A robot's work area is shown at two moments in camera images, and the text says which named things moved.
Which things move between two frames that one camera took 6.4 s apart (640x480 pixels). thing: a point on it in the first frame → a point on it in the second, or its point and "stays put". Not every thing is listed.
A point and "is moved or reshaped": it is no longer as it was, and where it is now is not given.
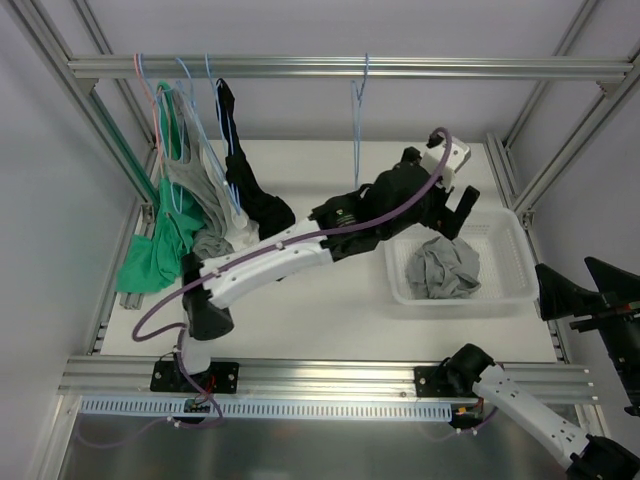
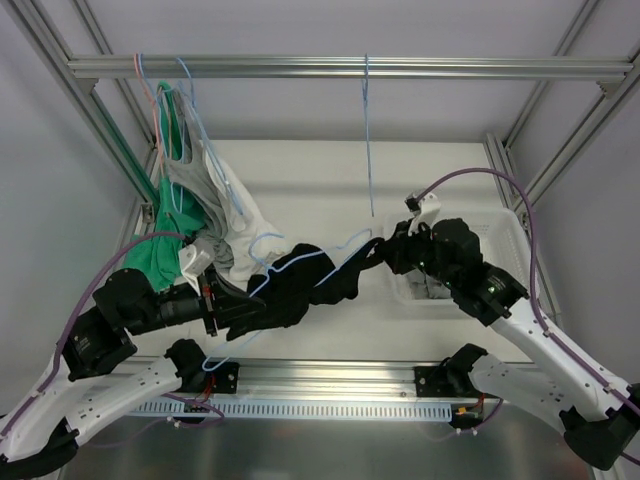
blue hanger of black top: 223,132 is moved or reshaped
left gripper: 439,211 → 210,305
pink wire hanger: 154,113 stays put
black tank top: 266,210 → 304,275
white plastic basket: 506,269 stays put
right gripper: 601,312 → 401,250
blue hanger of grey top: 356,119 → 366,84
